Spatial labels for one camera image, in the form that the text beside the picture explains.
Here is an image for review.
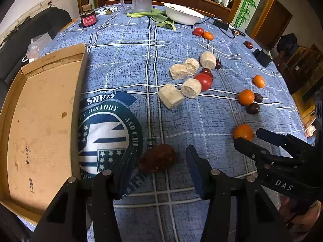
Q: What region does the black red jar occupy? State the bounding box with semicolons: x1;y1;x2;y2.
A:
78;3;97;28

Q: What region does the black leather sofa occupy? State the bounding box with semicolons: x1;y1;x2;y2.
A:
1;7;72;103

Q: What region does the red tomato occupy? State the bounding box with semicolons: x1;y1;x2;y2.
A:
192;27;204;37
194;73;213;91

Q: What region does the red date far right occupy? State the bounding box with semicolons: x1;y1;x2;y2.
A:
244;41;254;50

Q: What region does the green leafy vegetable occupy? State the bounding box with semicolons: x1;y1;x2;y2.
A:
126;8;176;31

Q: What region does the orange tangerine by tomato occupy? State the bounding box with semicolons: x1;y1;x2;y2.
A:
203;32;214;41

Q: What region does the black power cable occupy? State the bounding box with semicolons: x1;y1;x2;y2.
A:
195;16;246;40

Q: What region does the dark plum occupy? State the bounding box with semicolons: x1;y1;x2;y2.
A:
246;103;260;115

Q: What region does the black small box device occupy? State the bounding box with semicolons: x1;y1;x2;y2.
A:
252;49;272;67

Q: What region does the white bowl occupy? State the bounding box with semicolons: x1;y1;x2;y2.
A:
164;3;204;26

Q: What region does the orange tangerine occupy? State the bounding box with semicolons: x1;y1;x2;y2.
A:
238;89;255;106
233;124;254;141
252;75;265;89
203;32;214;41

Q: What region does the black power adapter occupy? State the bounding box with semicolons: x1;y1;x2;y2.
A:
213;18;229;31

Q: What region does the wrinkled red date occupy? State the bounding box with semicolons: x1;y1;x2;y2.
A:
138;144;177;174

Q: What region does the blue plaid tablecloth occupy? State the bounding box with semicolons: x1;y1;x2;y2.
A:
42;5;305;241

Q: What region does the dark red date small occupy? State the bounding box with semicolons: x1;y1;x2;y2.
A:
254;93;263;103

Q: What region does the brown cardboard box tray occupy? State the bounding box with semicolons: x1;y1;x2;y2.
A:
1;44;88;224

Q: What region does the clear plastic bag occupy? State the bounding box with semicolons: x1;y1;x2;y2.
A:
22;32;52;63

